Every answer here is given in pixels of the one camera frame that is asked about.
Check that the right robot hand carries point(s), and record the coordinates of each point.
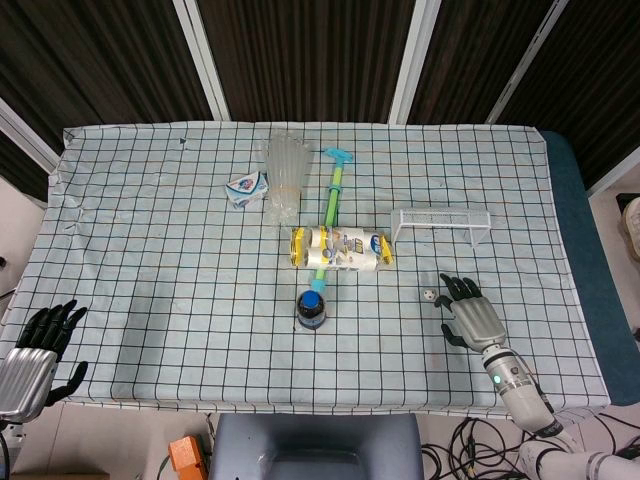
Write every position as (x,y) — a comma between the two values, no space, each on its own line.
(470,314)

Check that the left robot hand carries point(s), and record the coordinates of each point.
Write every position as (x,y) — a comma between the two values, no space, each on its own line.
(30,362)

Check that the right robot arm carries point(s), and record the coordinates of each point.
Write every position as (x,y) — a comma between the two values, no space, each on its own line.
(530,400)

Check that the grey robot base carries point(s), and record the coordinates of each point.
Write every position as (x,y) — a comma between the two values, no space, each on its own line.
(315,445)

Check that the white wire mesh rack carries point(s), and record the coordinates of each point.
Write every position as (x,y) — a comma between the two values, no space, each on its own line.
(440,223)

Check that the small white die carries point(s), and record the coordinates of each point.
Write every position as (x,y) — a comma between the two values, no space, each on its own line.
(428,294)

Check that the teal table edge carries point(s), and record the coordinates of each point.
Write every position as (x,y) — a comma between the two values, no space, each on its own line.
(585,260)

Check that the packaged garbage bag rolls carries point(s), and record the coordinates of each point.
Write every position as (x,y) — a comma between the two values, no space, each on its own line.
(340,247)

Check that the dark bottle with blue cap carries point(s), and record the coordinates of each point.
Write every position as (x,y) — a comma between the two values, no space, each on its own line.
(310,310)

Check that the orange box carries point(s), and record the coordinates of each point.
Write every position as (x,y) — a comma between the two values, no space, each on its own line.
(187,452)

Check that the beige shoe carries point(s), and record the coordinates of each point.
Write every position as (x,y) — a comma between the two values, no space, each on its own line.
(632,222)

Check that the blue checkered tablecloth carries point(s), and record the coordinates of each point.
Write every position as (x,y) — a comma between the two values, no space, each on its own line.
(200,280)

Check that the stack of clear plastic cups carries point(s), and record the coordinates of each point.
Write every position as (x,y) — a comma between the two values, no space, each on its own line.
(285,180)

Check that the white blue soap box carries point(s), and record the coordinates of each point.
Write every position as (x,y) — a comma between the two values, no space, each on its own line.
(246,190)

